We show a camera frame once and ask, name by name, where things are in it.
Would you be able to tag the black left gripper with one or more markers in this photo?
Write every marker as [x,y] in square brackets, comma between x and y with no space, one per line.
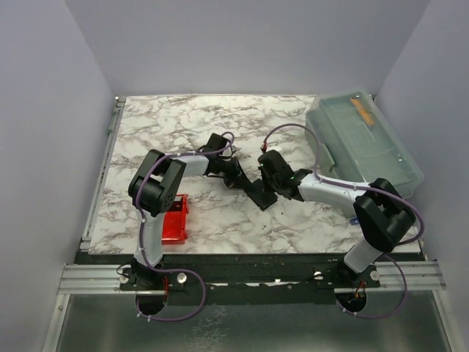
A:
[236,174]

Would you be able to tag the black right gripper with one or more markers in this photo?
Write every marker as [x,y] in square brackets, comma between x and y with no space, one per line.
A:
[264,177]

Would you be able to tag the black leather card holder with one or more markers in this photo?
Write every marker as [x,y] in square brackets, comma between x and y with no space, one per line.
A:
[256,192]

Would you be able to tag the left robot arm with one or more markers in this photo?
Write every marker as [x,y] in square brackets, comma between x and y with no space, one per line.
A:
[154,187]

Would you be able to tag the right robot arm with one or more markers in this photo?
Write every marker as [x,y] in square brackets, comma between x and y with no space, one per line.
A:
[383,216]

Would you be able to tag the red plastic bin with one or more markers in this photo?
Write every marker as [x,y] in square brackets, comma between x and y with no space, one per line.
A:
[174,224]

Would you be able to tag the green plastic storage box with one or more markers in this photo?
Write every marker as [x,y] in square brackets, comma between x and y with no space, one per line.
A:
[353,151]

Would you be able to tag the orange tool inside box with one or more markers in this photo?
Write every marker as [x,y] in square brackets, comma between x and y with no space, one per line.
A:
[365,115]

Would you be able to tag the aluminium rail frame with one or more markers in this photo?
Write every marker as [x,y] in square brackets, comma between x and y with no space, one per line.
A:
[226,224]

